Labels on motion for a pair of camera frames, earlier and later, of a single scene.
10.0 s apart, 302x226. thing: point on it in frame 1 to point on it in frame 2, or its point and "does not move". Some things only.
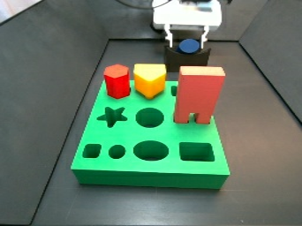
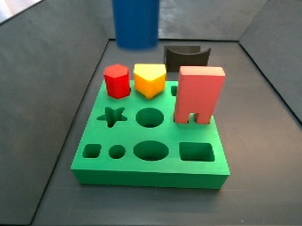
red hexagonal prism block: [116, 80] does not move
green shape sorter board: [135, 146] does not move
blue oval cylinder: [188, 45] to [135, 20]
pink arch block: [198, 93] does not move
